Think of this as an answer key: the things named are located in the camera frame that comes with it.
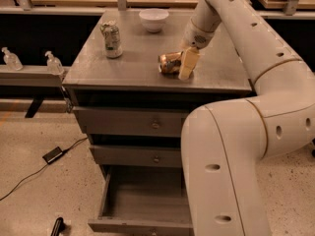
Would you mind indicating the clear pump bottle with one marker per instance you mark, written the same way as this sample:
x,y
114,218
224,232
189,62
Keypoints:
x,y
11,59
54,64

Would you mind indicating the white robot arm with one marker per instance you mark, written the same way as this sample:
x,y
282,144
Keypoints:
x,y
221,142

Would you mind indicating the grey wooden drawer cabinet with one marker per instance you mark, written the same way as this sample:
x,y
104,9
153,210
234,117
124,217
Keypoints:
x,y
133,80

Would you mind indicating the grey open bottom drawer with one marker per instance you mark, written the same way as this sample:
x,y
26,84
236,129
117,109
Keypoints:
x,y
143,201

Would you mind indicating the white ceramic bowl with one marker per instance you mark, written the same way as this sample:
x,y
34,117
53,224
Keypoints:
x,y
153,20

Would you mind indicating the black cylindrical object on floor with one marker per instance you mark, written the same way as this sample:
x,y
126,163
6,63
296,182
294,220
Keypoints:
x,y
58,227

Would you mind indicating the black power adapter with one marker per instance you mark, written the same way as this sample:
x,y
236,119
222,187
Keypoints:
x,y
53,155

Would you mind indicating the grey top drawer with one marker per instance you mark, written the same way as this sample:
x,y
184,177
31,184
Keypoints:
x,y
130,121

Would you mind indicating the grey middle drawer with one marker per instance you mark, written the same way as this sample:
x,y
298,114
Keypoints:
x,y
137,156

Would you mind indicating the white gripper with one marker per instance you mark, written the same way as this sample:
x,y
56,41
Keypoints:
x,y
196,37

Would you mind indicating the clear pump bottle far left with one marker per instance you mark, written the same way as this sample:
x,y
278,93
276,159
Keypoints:
x,y
11,59

